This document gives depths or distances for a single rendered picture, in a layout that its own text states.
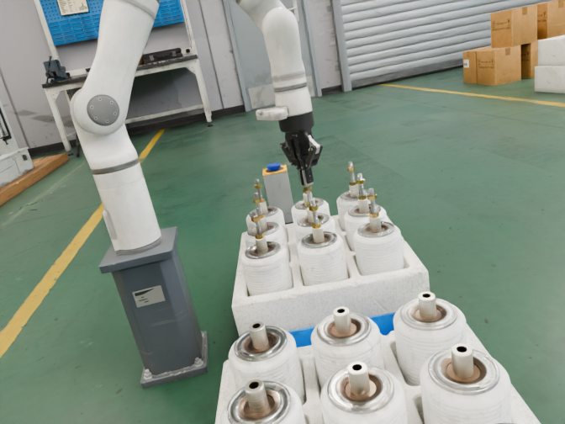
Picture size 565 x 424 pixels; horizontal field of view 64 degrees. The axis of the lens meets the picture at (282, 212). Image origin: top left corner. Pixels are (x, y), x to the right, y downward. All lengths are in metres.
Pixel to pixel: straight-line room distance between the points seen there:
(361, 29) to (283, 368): 5.64
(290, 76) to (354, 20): 5.14
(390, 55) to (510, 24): 2.00
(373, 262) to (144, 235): 0.46
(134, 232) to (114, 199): 0.08
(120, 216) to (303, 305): 0.40
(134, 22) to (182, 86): 4.95
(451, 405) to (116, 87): 0.73
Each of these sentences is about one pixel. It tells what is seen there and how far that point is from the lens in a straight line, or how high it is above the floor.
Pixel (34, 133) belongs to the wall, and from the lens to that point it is 6.27.
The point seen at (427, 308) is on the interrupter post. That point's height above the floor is 0.27.
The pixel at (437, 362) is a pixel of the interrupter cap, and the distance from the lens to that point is 0.59.
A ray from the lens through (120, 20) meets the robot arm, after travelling 0.91.
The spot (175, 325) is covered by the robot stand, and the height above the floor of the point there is 0.13.
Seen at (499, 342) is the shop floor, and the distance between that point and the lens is 1.04.
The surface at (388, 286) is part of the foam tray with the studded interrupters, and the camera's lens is 0.91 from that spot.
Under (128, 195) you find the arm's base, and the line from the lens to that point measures 0.92.
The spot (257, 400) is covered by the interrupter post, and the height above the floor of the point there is 0.27.
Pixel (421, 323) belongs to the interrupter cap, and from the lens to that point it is 0.65.
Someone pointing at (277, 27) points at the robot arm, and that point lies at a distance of 0.92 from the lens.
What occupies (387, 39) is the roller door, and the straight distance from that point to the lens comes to 6.19.
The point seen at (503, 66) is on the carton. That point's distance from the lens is 4.55.
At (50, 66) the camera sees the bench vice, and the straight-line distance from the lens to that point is 5.14.
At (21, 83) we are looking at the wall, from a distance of 6.25.
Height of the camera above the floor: 0.62
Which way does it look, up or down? 19 degrees down
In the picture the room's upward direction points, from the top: 11 degrees counter-clockwise
